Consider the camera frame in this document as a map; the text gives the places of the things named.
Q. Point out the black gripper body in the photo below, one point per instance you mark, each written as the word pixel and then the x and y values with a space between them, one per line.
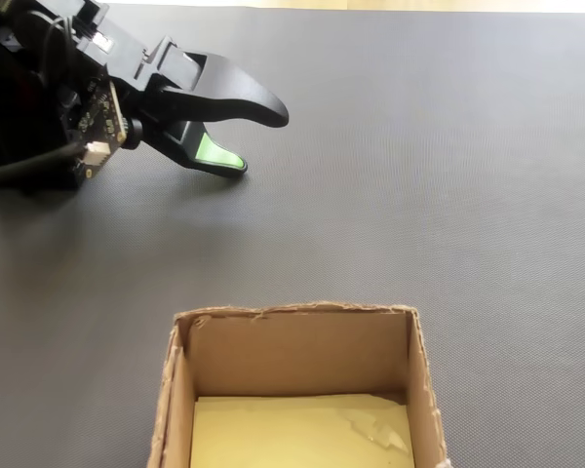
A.
pixel 122 53

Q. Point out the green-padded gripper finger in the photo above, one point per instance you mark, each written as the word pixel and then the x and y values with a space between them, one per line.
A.
pixel 217 157

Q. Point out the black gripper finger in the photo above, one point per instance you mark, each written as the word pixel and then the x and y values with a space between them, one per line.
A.
pixel 234 90

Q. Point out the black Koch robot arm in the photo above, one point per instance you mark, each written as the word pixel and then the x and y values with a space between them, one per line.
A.
pixel 10 122

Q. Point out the brown cardboard box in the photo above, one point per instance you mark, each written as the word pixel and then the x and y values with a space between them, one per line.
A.
pixel 297 351

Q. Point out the gray textured mat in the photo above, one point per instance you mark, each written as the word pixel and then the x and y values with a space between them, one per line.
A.
pixel 468 195

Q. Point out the yellow sheet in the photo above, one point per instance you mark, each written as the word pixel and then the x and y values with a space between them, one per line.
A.
pixel 283 434

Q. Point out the camera circuit board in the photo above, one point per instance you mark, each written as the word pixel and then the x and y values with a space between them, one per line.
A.
pixel 100 122

